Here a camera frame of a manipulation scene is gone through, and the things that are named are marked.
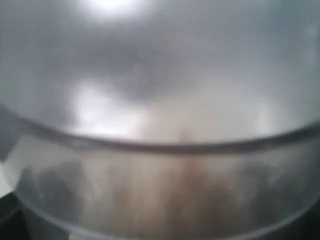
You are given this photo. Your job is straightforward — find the clear plastic shaker bottle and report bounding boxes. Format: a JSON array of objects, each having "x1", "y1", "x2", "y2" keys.
[{"x1": 0, "y1": 0, "x2": 320, "y2": 240}]

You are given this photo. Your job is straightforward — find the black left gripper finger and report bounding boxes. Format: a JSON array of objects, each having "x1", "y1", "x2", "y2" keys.
[{"x1": 0, "y1": 193, "x2": 25, "y2": 240}]

